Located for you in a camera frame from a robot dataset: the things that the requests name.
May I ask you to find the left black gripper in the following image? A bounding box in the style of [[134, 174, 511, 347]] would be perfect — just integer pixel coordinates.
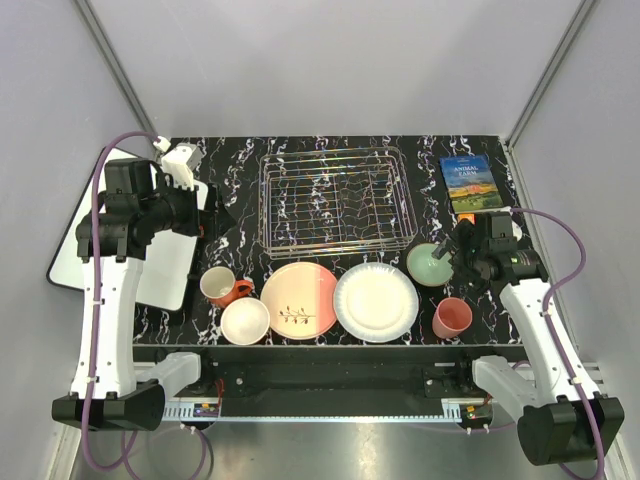
[[142, 171, 236, 239]]

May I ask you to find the green ceramic bowl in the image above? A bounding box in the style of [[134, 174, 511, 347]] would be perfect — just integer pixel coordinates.
[[406, 243, 453, 287]]

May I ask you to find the white scalloped plate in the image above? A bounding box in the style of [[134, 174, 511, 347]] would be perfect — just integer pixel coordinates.
[[333, 262, 419, 343]]

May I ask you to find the metal wire dish rack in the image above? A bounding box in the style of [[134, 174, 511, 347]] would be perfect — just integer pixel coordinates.
[[259, 147, 418, 259]]

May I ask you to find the orange and white bowl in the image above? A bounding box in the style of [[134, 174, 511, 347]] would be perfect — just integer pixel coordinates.
[[221, 298, 270, 346]]

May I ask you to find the pink cream floral plate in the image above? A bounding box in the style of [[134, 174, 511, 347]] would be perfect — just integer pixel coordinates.
[[260, 262, 337, 340]]

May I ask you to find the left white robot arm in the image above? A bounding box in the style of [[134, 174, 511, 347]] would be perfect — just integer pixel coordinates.
[[51, 154, 216, 431]]

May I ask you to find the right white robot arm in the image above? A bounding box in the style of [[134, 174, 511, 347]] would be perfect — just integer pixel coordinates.
[[433, 208, 625, 477]]

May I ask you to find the orange Treehouse book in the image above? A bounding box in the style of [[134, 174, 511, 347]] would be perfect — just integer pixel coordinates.
[[457, 213, 476, 224]]

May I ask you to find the white board with black rim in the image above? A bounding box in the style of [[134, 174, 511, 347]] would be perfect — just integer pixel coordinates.
[[46, 146, 211, 313]]

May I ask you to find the Animal Farm book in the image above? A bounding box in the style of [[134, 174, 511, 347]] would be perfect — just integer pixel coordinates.
[[439, 154, 504, 214]]

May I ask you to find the pink plastic cup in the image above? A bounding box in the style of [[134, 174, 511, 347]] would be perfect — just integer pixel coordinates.
[[432, 297, 473, 339]]

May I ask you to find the orange mug white inside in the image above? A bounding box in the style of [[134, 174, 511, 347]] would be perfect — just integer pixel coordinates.
[[199, 266, 254, 308]]

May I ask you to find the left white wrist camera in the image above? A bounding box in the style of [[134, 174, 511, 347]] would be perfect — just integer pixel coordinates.
[[153, 136, 204, 190]]

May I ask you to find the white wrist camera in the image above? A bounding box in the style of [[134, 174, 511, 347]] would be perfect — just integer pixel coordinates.
[[153, 136, 204, 190], [511, 221, 523, 242]]

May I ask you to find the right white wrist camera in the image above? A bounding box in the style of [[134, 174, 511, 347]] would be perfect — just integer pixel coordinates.
[[511, 221, 523, 242]]

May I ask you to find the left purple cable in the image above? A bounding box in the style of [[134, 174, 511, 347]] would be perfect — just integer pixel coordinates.
[[79, 131, 216, 480]]

